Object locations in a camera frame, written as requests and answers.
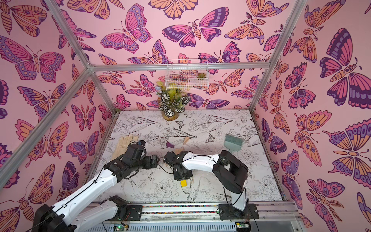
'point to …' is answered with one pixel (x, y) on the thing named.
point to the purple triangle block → (169, 145)
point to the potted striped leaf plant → (171, 103)
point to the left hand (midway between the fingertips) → (154, 158)
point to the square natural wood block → (178, 150)
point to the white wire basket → (187, 75)
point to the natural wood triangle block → (186, 139)
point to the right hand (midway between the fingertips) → (180, 177)
